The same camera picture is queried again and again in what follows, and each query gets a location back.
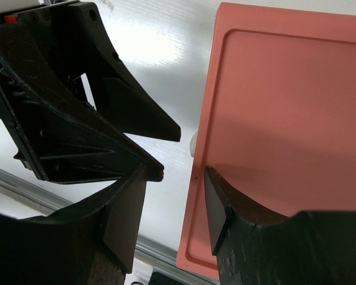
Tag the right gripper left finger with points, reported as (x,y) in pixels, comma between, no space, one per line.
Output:
(90,242)

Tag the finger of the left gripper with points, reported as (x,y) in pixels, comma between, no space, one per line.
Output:
(72,38)

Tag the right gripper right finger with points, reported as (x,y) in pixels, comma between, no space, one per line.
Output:
(255,245)

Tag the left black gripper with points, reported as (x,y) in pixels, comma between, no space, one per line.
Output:
(58,136)

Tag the red top drawer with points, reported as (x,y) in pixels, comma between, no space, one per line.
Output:
(278,120)

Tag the aluminium frame rail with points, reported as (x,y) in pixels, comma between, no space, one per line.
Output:
(153,262)

